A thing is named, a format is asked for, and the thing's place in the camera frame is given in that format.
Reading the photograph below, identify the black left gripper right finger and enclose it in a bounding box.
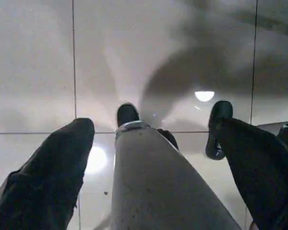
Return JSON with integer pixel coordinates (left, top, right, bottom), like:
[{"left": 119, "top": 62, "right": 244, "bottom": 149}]
[{"left": 215, "top": 118, "right": 288, "bottom": 230}]

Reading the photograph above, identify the white plastic table leg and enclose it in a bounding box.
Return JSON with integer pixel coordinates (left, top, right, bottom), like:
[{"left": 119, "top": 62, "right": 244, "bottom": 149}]
[{"left": 108, "top": 120, "right": 241, "bottom": 230}]

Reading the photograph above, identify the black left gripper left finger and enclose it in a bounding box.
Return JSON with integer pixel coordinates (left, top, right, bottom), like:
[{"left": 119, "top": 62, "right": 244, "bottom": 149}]
[{"left": 0, "top": 118, "right": 96, "bottom": 230}]

